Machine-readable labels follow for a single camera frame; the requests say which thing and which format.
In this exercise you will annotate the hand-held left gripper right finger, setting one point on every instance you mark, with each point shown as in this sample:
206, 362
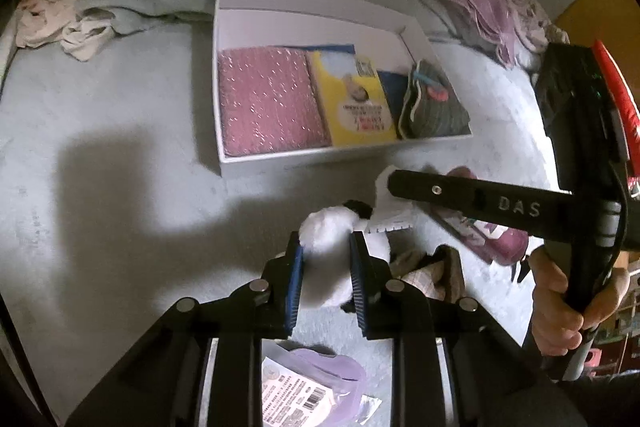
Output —
357, 287

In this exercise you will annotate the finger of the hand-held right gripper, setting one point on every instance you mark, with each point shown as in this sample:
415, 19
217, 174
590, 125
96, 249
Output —
500, 207

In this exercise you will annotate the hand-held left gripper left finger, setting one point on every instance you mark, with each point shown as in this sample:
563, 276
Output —
297, 277

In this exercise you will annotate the pink packet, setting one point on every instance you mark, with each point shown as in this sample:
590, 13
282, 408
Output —
495, 242

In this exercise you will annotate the white plush dog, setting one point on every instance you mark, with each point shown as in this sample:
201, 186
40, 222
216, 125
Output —
327, 252

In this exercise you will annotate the beige plaid pouch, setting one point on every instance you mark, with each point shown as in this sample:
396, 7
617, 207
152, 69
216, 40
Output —
435, 277

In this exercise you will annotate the lilac packet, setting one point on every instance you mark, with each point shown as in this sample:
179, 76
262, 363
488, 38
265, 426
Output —
320, 372

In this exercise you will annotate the large dark blue packet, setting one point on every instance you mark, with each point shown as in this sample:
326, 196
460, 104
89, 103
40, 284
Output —
392, 99

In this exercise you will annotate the yellow packet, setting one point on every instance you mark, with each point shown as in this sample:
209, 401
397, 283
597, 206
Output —
355, 107

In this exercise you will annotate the white cardboard box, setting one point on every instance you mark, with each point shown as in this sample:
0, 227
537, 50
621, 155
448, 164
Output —
300, 17

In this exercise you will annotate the person's right hand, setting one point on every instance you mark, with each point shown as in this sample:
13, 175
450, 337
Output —
550, 307

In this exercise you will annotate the small floral pillow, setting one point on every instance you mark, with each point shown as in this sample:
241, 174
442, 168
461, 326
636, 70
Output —
537, 17

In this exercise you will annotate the pink bubble pouch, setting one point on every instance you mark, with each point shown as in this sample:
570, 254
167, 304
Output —
270, 102

